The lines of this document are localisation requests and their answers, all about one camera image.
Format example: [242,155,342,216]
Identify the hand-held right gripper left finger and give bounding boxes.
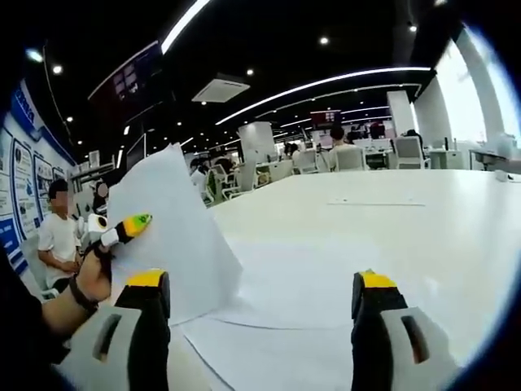
[51,268,172,391]

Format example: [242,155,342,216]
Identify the black wristband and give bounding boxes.
[68,275,100,314]

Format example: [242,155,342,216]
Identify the white table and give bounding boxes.
[169,168,521,391]

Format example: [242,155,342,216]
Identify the ceiling air conditioner unit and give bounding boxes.
[190,72,252,103]

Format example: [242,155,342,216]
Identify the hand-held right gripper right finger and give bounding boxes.
[350,268,464,391]

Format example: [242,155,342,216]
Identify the curved ceiling light strip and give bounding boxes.
[214,67,432,125]

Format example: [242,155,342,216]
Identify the stack of printing papers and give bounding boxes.
[169,238,370,391]

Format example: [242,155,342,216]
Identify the single white paper sheet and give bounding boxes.
[106,142,245,327]

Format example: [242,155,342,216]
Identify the person's dark top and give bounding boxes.
[0,244,72,391]

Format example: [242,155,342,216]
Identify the blue white wall poster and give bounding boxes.
[0,79,78,282]

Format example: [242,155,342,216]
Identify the clear plastic bag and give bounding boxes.
[494,132,521,152]

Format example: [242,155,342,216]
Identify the hanging red display screen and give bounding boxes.
[311,109,342,125]

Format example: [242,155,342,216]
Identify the person's left hand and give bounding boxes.
[75,243,116,303]

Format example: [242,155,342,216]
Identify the large window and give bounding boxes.
[463,24,521,143]
[435,40,488,143]

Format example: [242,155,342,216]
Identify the large dark monitor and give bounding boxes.
[87,40,162,123]

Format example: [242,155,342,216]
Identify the long ceiling light strip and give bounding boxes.
[160,0,212,55]

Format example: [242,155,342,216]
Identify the white mesh office chair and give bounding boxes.
[395,136,431,170]

